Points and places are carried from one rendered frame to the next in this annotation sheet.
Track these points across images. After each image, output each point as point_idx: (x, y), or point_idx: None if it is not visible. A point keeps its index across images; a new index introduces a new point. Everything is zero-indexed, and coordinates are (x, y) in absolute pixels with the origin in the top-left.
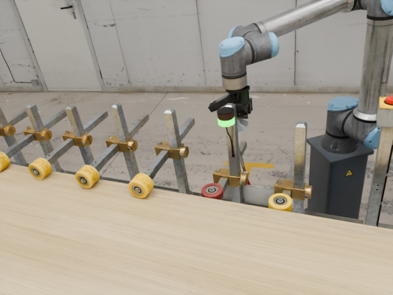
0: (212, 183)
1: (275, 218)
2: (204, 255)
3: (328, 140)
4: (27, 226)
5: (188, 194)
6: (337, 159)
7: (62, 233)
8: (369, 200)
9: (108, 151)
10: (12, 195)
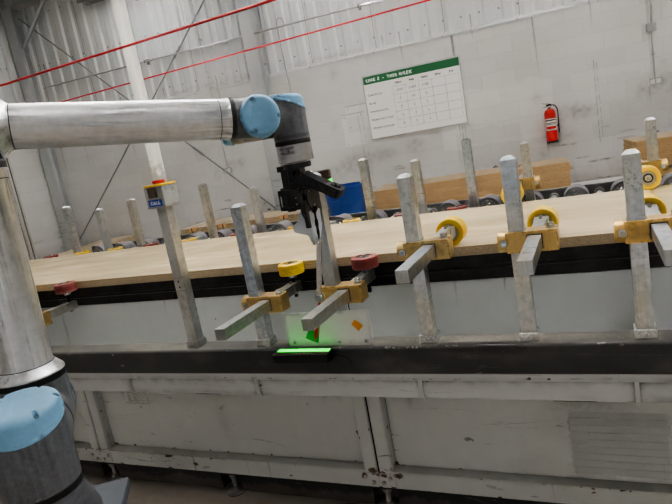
0: (362, 258)
1: (301, 258)
2: (370, 239)
3: (89, 483)
4: (578, 214)
5: (393, 252)
6: (108, 483)
7: (525, 220)
8: (194, 299)
9: (536, 225)
10: None
